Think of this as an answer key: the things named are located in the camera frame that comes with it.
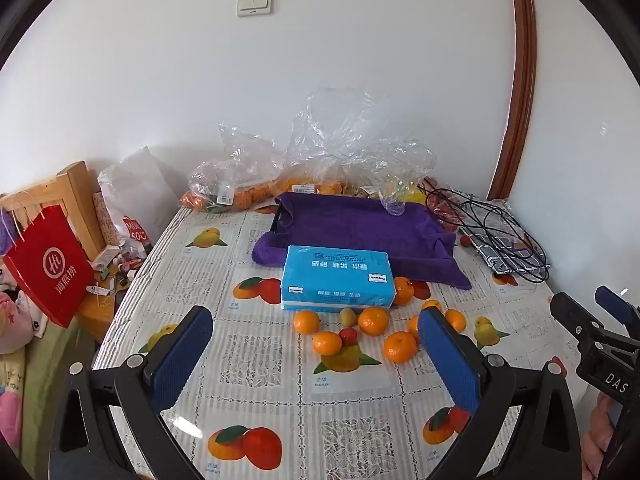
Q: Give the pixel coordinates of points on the red paper bag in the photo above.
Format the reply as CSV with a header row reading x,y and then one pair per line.
x,y
47,270

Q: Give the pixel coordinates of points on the fruit-print tablecloth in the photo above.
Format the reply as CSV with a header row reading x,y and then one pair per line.
x,y
260,360

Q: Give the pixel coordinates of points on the green bed sheet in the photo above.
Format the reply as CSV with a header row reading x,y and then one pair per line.
x,y
50,375

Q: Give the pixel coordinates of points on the clear bag of yellow fruit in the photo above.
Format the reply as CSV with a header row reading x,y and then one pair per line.
x,y
400,165

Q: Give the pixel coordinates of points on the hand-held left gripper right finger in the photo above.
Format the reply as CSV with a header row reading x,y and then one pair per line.
x,y
450,360

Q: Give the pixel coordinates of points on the person's right hand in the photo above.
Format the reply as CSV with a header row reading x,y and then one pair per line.
x,y
600,435

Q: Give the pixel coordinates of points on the patterned flat pouch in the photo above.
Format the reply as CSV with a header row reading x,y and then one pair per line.
x,y
505,250

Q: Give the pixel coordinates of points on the small yellow-green fruit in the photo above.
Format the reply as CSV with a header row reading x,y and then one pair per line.
x,y
348,316

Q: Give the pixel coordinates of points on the small loose red fruit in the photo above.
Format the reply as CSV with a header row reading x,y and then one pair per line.
x,y
466,241

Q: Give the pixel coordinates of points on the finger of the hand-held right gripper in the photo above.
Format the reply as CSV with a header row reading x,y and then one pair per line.
x,y
617,305
575,317

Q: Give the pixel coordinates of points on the wooden chair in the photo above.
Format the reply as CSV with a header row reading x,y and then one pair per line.
x,y
82,195

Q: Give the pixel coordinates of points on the large clear bag of oranges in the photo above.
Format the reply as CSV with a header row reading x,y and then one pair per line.
x,y
325,135

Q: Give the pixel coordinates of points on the purple towel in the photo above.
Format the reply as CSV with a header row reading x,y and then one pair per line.
x,y
350,230

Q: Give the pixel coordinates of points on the bag of red fruit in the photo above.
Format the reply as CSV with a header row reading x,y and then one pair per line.
x,y
442,207

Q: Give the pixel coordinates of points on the brown wooden door frame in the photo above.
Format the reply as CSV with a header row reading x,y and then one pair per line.
x,y
522,60

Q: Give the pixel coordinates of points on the blue tissue pack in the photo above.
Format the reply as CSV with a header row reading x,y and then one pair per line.
x,y
335,280

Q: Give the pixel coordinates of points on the orange mandarin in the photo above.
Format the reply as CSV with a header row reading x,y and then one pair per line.
x,y
400,347
455,319
306,321
402,291
373,321
413,326
431,305
327,343

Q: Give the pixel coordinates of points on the pink plush toy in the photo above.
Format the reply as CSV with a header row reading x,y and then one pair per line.
x,y
12,320

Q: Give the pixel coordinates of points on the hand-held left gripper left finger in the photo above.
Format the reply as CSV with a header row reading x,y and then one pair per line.
x,y
182,360

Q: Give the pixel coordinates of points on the small red apple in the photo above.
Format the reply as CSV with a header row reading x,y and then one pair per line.
x,y
348,335

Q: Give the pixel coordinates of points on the floral paper bag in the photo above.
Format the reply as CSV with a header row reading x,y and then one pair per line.
x,y
105,220

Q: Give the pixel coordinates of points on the white light switch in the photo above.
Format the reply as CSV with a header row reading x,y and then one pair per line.
x,y
255,2

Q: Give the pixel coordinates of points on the white plastic bag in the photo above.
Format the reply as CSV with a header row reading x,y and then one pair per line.
x,y
132,185

